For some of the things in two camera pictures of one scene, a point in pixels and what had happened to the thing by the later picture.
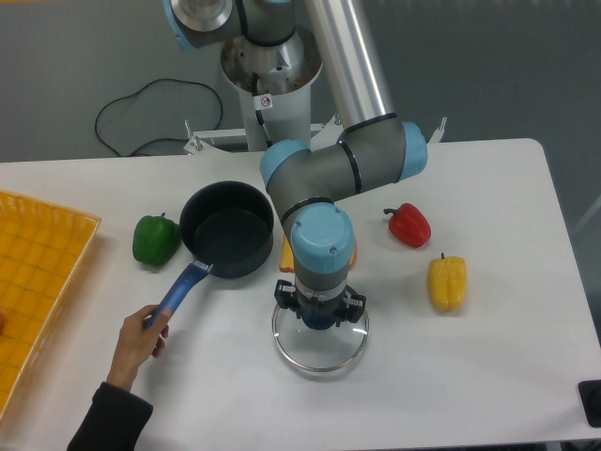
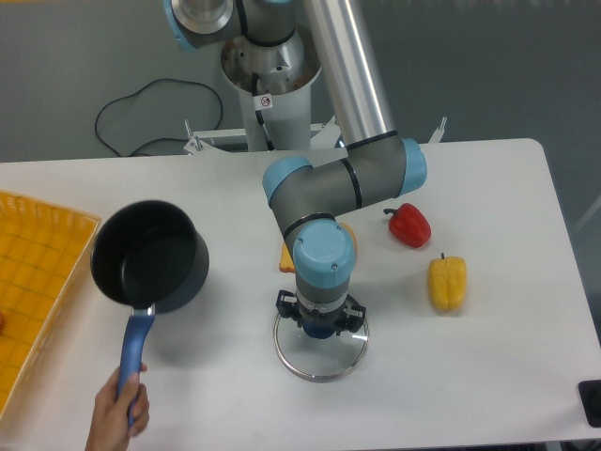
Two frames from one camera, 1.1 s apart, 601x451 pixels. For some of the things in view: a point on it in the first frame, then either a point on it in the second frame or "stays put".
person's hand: (136, 342) → (115, 420)
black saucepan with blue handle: (226, 227) → (150, 256)
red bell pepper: (409, 225) stays put
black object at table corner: (590, 395) stays put
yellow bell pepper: (447, 281) stays put
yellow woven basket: (42, 247) stays put
